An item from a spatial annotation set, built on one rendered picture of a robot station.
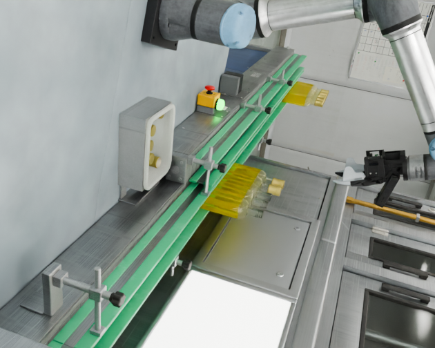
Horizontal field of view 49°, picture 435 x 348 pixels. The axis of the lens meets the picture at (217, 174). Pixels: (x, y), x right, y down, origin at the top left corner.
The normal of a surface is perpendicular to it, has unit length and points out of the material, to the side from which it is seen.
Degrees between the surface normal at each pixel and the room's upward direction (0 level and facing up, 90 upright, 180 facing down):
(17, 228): 0
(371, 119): 90
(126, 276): 90
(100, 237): 90
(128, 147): 90
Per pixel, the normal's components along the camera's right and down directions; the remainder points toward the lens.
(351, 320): 0.11, -0.88
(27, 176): 0.94, 0.25
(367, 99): -0.33, 0.41
